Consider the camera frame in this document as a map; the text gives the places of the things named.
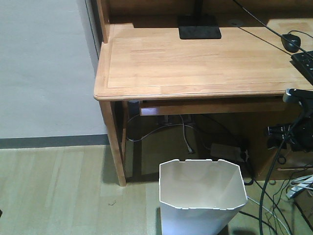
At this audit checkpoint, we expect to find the grey power adapter box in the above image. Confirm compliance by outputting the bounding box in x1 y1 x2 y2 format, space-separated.
210 143 249 162

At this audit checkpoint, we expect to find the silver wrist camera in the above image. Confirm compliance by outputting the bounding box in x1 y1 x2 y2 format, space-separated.
283 88 313 109

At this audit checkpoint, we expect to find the black computer mouse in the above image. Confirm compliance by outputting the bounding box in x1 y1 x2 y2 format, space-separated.
281 34 301 53

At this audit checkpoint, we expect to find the white plastic trash bin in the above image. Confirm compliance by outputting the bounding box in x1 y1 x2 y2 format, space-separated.
159 159 247 235

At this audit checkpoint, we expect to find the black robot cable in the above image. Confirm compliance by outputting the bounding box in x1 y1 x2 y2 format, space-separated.
258 105 309 235

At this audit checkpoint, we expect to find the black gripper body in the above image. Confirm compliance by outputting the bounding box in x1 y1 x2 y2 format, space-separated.
266 123 313 152

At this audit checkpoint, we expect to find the light wooden desk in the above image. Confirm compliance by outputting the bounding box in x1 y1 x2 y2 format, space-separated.
94 0 313 186

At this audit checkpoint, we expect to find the black keyboard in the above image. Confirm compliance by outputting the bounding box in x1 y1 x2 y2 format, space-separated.
291 51 313 85

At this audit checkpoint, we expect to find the black computer monitor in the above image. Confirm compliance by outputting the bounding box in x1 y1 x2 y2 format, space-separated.
177 0 222 40

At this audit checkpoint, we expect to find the grey cable under desk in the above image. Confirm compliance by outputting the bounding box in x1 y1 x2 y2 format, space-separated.
126 114 196 155

